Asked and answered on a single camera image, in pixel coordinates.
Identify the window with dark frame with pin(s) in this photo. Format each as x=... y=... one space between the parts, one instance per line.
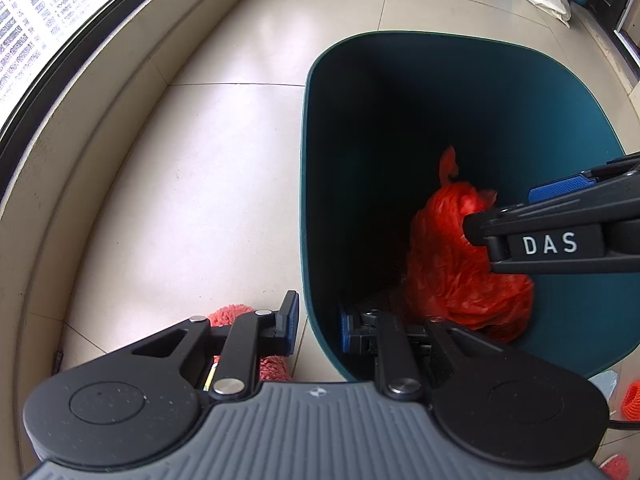
x=50 y=20

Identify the pale blue plastic wrap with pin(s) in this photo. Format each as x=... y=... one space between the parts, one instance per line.
x=607 y=384

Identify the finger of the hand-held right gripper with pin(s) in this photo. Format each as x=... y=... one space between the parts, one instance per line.
x=525 y=220
x=555 y=189

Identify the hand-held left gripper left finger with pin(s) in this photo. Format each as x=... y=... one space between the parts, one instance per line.
x=289 y=325

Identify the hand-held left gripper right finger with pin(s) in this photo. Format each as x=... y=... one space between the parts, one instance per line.
x=344 y=332

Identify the teal plastic trash bin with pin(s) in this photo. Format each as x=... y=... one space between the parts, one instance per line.
x=375 y=160

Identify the red plastic bag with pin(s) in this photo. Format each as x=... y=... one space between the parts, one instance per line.
x=450 y=270

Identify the orange mesh net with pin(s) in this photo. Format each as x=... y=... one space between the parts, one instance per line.
x=632 y=402

